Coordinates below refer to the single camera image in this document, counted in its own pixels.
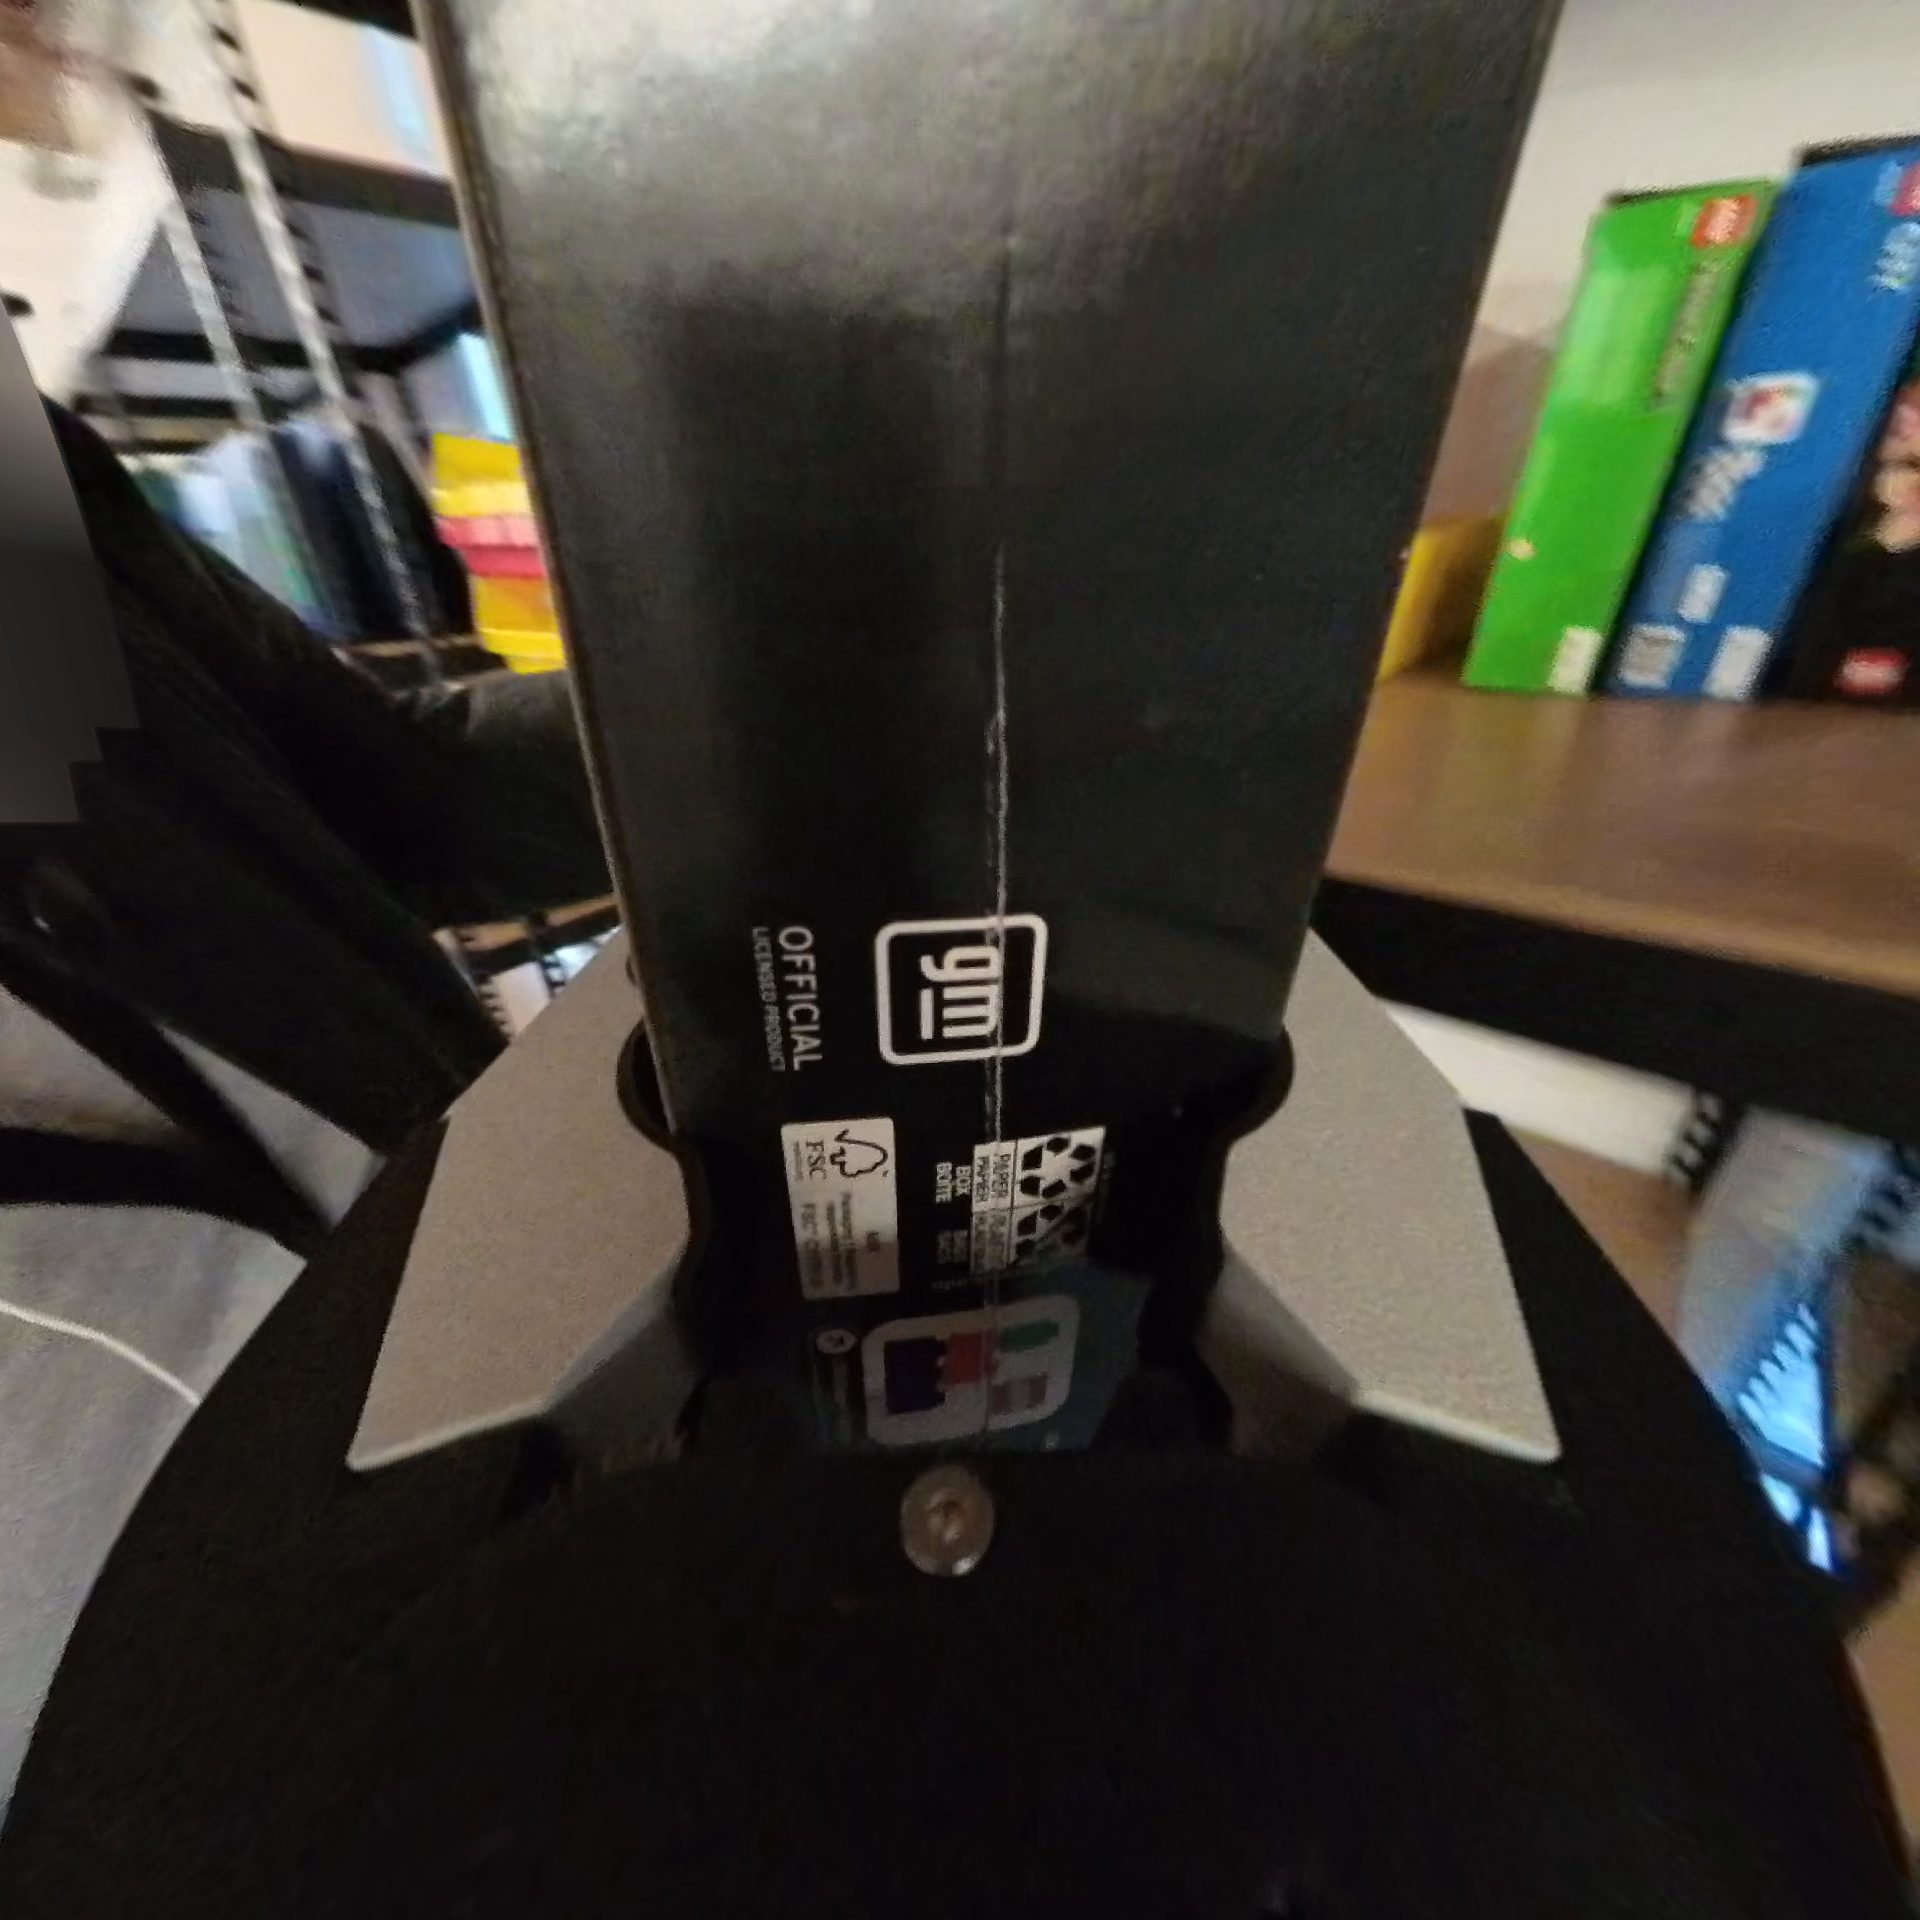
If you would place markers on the black rack with wooden shelves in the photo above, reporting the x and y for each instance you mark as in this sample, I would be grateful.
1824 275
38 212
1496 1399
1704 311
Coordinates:
1620 812

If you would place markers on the dark lego box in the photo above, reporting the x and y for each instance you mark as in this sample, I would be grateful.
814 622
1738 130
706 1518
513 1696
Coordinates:
1876 599

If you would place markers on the blue lego box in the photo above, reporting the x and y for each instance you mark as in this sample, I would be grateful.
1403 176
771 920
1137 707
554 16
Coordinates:
1772 495

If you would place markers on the black lego box race car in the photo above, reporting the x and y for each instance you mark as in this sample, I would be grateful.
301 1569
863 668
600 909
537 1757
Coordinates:
932 523

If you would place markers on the white shirt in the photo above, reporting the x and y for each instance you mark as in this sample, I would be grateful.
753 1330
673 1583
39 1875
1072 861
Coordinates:
89 1350

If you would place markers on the green lego box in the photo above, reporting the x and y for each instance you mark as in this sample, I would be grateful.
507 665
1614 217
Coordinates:
1620 452

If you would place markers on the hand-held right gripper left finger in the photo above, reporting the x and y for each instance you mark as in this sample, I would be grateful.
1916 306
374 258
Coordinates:
524 1276

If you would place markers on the shelf with coloured bins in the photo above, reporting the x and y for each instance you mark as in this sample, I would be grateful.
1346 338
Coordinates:
495 557

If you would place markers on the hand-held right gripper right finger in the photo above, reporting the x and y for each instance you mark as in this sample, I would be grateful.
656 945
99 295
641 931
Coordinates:
1380 1246

